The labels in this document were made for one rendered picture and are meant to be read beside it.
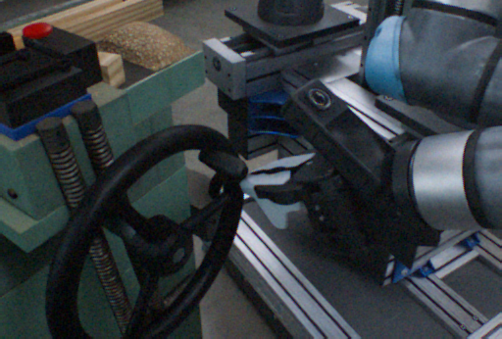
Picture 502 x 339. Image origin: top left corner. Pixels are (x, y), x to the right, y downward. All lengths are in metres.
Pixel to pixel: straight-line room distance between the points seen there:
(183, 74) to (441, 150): 0.48
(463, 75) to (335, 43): 0.78
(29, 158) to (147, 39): 0.32
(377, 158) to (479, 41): 0.13
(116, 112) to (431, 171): 0.34
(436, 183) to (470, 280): 1.06
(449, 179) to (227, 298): 1.23
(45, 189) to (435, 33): 0.40
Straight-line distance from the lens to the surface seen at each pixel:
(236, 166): 0.51
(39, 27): 0.59
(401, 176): 0.40
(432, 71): 0.46
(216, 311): 1.52
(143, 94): 0.72
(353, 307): 1.29
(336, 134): 0.42
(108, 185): 0.47
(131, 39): 0.78
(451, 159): 0.38
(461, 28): 0.46
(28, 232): 0.56
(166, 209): 0.86
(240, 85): 1.08
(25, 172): 0.52
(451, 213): 0.39
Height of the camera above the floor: 1.23
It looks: 36 degrees down
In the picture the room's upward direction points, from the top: straight up
